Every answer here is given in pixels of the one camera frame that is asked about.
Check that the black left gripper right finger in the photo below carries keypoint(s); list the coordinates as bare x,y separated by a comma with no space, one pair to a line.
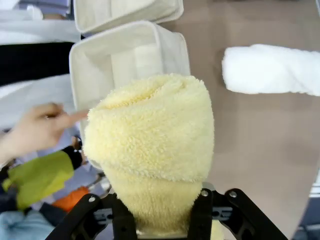
240,215

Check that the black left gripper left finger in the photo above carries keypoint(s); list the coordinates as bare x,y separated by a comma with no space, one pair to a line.
80,220

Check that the yellow fluffy towel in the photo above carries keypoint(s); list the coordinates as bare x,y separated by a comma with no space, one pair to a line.
150,130

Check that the white towel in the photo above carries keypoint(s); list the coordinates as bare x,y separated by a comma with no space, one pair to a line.
270,70

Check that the person's bare hand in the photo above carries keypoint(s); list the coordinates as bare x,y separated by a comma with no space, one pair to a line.
35,130

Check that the orange cloth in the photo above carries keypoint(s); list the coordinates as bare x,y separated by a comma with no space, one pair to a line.
71,200

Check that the light blue cloth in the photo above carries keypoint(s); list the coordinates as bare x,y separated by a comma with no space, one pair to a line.
22,226

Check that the green cloth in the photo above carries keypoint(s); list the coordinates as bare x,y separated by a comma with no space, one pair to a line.
40,177

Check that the cream fabric basket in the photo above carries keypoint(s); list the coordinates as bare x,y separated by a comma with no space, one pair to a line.
120,12
92,75

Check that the person in white coat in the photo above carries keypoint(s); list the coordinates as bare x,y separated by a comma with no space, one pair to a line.
27,32

